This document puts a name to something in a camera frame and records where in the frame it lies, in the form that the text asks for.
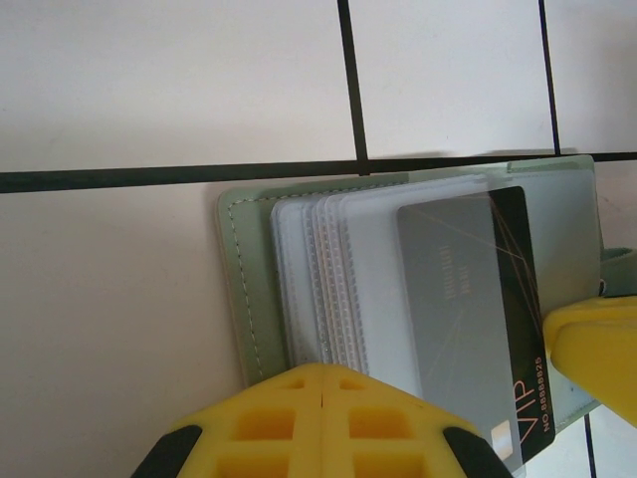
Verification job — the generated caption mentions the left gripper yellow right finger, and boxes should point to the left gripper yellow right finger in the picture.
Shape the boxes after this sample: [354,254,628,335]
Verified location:
[322,364,514,478]

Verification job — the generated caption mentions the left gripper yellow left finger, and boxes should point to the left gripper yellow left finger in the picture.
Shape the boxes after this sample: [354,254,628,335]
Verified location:
[131,362,324,478]

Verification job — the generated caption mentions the black VIP card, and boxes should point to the black VIP card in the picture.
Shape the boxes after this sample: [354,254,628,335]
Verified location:
[396,185,557,472]

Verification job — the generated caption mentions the green leather card holder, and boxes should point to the green leather card holder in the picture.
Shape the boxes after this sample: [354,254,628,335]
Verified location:
[217,153,637,474]

